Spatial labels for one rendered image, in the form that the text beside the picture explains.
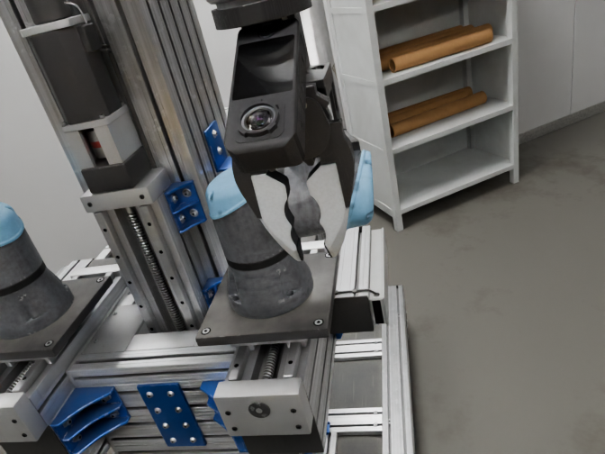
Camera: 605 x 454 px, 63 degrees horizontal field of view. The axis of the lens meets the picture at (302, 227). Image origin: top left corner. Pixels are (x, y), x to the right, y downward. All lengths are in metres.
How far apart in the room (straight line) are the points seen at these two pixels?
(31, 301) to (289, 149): 0.82
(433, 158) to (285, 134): 3.25
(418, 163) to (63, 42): 2.85
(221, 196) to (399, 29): 2.57
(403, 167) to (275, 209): 3.02
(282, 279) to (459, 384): 1.36
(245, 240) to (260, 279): 0.07
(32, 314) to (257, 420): 0.49
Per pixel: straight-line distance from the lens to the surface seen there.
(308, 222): 0.75
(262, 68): 0.34
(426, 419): 1.97
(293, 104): 0.31
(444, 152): 3.57
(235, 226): 0.76
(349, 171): 0.38
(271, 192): 0.40
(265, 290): 0.80
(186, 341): 1.00
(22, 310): 1.06
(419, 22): 3.28
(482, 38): 3.04
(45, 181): 2.87
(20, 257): 1.03
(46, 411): 1.06
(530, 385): 2.09
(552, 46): 4.02
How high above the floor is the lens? 1.54
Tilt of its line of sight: 28 degrees down
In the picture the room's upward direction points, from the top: 14 degrees counter-clockwise
